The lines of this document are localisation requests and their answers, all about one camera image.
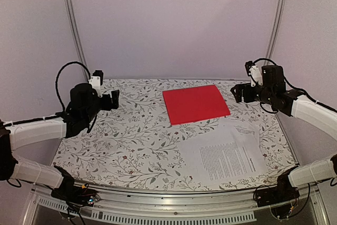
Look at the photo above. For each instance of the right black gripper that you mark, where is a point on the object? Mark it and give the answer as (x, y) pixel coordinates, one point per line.
(248, 98)

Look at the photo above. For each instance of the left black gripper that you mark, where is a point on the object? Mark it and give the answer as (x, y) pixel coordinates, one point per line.
(108, 105)

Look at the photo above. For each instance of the red file folder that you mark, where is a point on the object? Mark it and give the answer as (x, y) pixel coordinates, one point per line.
(195, 104)

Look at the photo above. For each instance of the printed white paper sheets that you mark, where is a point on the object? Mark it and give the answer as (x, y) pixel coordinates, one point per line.
(230, 152)

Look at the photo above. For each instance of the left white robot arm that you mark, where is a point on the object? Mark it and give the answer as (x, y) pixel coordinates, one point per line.
(15, 135)

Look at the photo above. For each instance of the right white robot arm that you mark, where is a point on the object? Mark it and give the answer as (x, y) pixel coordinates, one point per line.
(300, 106)

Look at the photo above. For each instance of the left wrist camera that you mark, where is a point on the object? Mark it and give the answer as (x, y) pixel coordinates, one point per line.
(96, 81)

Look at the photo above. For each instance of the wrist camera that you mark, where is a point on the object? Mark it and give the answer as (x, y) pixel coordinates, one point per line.
(96, 81)
(254, 73)

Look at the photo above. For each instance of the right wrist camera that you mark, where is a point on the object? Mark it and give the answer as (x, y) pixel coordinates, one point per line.
(254, 73)

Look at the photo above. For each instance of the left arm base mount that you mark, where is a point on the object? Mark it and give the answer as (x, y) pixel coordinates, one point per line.
(69, 192)

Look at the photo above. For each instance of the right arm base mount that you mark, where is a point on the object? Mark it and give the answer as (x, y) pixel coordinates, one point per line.
(282, 192)

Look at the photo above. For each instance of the left aluminium frame post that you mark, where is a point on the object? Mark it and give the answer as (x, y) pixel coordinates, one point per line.
(75, 33)

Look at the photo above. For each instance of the aluminium frame post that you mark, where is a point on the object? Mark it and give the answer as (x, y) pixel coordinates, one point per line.
(75, 33)
(275, 28)

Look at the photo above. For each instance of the aluminium front rail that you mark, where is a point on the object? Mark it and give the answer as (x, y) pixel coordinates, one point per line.
(132, 206)

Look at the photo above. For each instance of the right aluminium frame post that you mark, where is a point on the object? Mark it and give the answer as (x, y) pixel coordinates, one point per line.
(275, 28)

